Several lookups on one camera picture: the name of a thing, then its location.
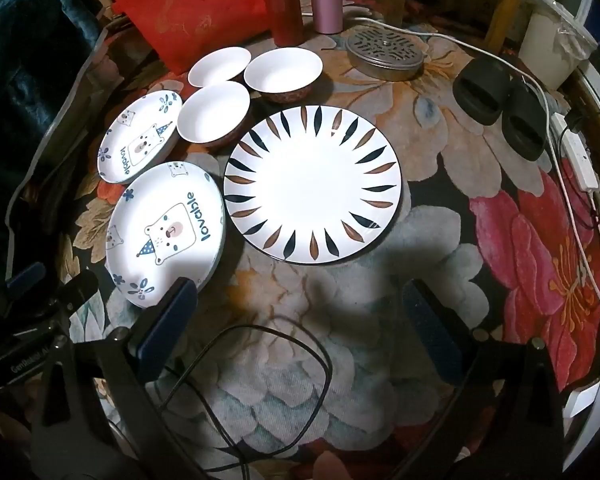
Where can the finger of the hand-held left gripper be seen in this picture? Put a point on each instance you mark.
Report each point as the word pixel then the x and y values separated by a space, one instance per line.
pixel 26 277
pixel 80 286

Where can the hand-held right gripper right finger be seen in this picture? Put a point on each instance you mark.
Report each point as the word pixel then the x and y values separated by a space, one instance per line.
pixel 430 332

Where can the white power strip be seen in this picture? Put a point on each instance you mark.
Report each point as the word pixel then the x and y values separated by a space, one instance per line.
pixel 577 155

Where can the large leaf-pattern plate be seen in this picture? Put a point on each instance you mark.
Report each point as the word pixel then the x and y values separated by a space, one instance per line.
pixel 310 185

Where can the round perforated metal tin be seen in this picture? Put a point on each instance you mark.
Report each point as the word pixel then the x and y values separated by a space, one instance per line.
pixel 385 52

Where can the red paper bag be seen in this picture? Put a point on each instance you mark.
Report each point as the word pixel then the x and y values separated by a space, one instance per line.
pixel 180 5

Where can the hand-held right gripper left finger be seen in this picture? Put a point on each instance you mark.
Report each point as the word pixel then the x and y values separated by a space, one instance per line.
pixel 166 320

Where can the white bowl red-brown outside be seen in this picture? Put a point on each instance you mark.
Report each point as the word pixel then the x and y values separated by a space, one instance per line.
pixel 282 72
pixel 217 65
pixel 210 110

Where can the wooden chair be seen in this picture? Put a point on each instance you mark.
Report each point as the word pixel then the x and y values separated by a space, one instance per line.
pixel 505 5

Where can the dark teal cloth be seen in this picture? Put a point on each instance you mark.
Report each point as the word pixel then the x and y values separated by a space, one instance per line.
pixel 25 85

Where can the white plastic object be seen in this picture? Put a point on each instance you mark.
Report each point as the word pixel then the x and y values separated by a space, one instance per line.
pixel 580 402

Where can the red thermos bottle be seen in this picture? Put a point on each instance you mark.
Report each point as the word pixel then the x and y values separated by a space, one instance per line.
pixel 282 0

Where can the floral rug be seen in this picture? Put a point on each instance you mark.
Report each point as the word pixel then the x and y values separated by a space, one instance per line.
pixel 380 310

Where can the large bear-print plate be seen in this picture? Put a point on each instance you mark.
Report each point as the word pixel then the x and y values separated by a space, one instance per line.
pixel 170 230

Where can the small bear-print plate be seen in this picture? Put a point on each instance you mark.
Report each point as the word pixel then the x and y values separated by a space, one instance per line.
pixel 140 137

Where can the white bucket with plastic bag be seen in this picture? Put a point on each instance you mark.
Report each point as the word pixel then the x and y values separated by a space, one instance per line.
pixel 550 45

